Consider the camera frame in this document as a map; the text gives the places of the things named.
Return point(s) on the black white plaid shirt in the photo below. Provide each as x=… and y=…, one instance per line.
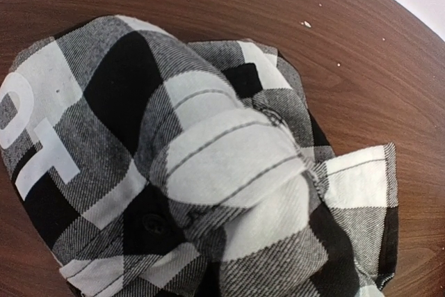
x=155, y=167

